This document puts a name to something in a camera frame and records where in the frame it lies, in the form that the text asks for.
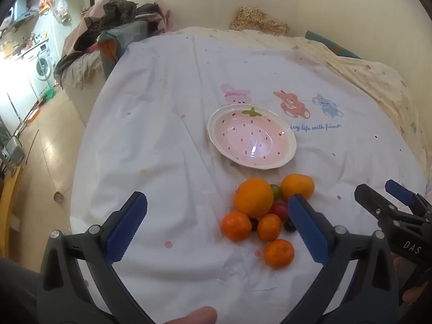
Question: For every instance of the pile of clothes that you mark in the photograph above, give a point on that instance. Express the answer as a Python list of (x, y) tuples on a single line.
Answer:
[(111, 17)]

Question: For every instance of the green cherry tomato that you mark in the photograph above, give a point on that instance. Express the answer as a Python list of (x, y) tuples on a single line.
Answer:
[(276, 190)]

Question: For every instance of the green basket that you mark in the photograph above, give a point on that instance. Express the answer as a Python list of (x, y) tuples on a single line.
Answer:
[(50, 94)]

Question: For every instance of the cream floral blanket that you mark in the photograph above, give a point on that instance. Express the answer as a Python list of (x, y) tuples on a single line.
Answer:
[(381, 74)]

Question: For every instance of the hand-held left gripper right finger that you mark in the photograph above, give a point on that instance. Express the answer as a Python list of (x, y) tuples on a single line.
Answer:
[(308, 229)]

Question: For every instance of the small mandarin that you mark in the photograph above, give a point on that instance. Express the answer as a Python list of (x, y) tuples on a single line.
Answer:
[(269, 226), (278, 253), (236, 226)]

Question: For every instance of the teal pillow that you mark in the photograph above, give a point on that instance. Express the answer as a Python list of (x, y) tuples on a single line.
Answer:
[(325, 42)]

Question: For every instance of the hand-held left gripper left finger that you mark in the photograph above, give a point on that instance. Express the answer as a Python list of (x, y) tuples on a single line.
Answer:
[(126, 229)]

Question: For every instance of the hanging plastic bags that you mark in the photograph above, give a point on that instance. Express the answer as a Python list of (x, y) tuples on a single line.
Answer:
[(54, 5)]

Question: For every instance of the dark round berry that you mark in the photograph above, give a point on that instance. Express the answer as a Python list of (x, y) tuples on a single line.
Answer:
[(289, 225)]

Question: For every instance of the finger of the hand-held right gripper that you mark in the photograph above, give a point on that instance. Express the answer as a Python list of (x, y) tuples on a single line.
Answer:
[(371, 200), (400, 190)]

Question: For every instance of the large orange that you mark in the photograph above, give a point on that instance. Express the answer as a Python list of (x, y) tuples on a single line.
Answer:
[(253, 197)]

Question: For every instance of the medium orange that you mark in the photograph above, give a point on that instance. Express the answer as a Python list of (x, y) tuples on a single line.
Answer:
[(298, 185)]

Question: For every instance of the person's right hand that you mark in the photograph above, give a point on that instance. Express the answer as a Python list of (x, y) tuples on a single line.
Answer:
[(412, 292)]

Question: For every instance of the yellow wooden chair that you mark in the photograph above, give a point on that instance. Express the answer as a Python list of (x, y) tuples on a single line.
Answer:
[(9, 195)]

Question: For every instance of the pink strawberry plate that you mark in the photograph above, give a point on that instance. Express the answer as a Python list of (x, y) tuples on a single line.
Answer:
[(251, 140)]

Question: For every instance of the white washing machine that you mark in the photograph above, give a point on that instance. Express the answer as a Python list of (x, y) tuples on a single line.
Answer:
[(42, 64)]

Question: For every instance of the teal orange quilt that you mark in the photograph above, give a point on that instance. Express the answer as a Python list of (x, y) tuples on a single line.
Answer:
[(111, 45)]

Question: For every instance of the brown floral pillow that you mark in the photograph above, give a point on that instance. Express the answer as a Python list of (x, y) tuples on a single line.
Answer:
[(258, 20)]

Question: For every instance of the white range hood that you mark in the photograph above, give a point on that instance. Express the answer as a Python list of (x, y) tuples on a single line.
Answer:
[(19, 11)]

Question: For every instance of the white printed bed sheet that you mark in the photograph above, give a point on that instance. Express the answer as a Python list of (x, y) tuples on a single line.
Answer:
[(162, 148)]

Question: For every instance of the red cherry tomato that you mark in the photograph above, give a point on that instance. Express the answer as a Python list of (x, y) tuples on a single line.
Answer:
[(279, 211)]

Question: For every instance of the person's left hand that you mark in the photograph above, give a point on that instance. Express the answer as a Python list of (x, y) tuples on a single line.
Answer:
[(192, 315)]

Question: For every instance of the small round floor object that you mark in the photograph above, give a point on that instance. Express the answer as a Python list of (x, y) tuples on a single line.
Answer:
[(59, 196)]

